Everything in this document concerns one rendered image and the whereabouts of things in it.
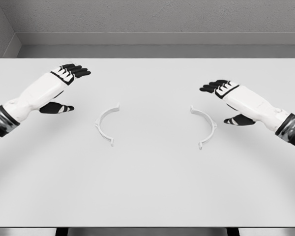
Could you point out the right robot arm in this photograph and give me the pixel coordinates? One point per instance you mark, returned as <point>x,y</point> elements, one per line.
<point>284,123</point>

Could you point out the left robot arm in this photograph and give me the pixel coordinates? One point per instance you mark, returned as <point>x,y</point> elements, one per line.
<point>8,114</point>

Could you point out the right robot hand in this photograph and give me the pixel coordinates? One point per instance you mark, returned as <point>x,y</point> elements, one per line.
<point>243,98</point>

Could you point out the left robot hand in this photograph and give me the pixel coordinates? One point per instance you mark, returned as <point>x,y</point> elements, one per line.
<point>48,88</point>

